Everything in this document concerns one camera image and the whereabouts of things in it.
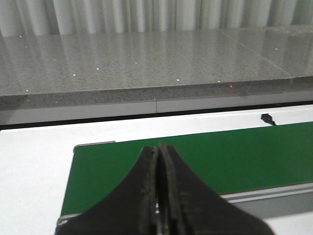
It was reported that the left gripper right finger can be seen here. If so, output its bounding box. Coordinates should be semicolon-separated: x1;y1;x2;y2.
157;142;274;235

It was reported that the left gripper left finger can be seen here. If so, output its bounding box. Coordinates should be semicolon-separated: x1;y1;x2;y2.
55;147;157;235

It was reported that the green conveyor belt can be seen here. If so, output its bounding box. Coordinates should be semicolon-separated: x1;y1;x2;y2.
61;122;313;215

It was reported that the grey stone slab left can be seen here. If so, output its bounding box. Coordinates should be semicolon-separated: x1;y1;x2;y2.
0;29;291;110

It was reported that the grey stone slab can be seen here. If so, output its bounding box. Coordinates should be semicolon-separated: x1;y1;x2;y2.
0;29;291;110
220;24;313;92

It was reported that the grey stone slab right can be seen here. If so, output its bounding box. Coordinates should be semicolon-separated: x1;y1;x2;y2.
220;24;313;92

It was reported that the white pleated curtain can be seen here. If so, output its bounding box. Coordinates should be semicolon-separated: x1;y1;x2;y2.
0;0;313;37

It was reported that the aluminium conveyor side rail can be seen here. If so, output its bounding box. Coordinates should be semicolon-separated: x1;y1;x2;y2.
56;179;313;233

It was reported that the black sensor with cable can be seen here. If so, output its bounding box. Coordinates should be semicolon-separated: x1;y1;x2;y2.
261;114;276;126

